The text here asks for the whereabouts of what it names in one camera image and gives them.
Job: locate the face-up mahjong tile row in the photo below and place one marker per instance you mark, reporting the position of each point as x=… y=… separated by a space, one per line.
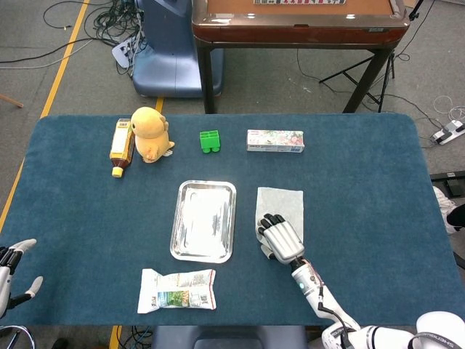
x=298 y=1

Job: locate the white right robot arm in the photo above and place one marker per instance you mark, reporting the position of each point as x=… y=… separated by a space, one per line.
x=309 y=283

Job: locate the grey-blue robot chest base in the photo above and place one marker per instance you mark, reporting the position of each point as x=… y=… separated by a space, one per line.
x=225 y=338

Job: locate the blue felt table cover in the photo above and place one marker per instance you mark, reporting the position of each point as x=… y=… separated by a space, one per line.
x=91 y=218

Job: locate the brown mahjong table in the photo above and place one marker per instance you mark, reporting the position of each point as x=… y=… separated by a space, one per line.
x=301 y=31

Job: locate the black tripod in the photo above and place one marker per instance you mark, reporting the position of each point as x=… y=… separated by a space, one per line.
x=386 y=85

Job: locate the yellow plush toy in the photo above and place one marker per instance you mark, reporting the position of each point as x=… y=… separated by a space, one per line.
x=150 y=134

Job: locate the white shoe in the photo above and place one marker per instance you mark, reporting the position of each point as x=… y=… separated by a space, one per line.
x=443 y=203

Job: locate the wooden stick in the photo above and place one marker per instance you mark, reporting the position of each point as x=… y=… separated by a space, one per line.
x=11 y=100

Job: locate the stainless steel tray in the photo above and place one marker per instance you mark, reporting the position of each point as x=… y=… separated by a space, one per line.
x=203 y=221

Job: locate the white printed snack bag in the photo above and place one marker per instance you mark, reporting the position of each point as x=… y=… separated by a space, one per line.
x=178 y=292

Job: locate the green plastic building block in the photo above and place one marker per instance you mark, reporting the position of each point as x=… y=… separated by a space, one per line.
x=209 y=140

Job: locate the white paper sheet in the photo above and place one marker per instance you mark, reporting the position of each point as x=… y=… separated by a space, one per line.
x=279 y=200

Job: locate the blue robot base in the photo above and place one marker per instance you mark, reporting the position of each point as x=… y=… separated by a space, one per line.
x=167 y=62

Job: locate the black floor plate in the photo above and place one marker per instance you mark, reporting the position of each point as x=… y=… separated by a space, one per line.
x=450 y=181

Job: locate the tea bottle with yellow cap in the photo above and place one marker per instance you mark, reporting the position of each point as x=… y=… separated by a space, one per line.
x=121 y=145

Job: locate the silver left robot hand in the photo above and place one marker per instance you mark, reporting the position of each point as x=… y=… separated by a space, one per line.
x=7 y=261

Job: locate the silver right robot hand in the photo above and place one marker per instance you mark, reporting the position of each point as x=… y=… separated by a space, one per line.
x=285 y=240

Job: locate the white power strip with plugs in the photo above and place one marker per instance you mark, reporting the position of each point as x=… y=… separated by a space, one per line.
x=125 y=51

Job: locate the floral toothpaste box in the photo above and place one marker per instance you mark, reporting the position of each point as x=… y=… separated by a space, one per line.
x=276 y=141

